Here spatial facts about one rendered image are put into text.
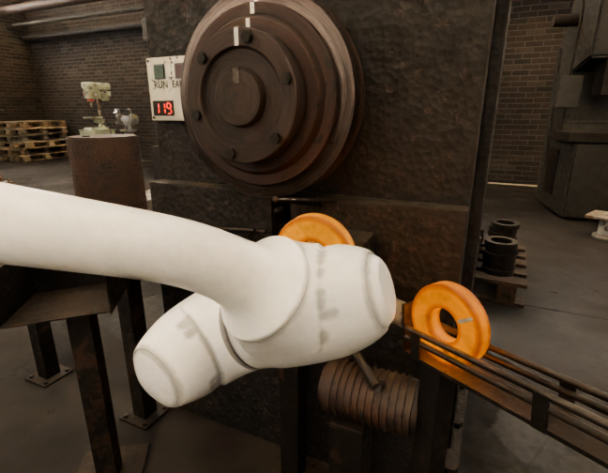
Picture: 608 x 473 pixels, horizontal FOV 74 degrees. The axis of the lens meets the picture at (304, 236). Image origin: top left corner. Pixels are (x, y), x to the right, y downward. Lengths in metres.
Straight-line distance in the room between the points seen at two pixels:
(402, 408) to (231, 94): 0.75
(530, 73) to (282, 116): 6.25
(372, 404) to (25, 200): 0.77
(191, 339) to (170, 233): 0.16
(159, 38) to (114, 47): 9.10
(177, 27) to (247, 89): 0.49
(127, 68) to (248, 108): 9.35
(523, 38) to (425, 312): 6.37
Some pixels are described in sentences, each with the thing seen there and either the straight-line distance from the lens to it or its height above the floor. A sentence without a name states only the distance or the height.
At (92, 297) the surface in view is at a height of 0.60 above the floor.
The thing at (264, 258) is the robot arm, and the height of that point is 0.97.
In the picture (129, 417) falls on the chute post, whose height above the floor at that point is 0.01.
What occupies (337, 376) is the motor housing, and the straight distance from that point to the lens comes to 0.96.
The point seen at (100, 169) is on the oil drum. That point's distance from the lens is 3.78.
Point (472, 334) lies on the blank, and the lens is 0.77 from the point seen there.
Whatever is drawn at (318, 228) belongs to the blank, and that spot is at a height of 0.88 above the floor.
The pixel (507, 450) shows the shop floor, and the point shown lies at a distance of 1.68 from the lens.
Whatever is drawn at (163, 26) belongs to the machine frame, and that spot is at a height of 1.32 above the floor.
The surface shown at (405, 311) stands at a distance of 0.85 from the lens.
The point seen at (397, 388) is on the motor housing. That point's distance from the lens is 0.93.
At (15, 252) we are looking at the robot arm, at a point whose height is 1.00.
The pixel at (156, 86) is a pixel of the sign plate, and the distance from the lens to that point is 1.38.
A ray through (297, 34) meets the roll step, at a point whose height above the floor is 1.24.
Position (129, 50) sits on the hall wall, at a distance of 10.18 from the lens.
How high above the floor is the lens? 1.09
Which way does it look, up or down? 17 degrees down
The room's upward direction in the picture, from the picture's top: straight up
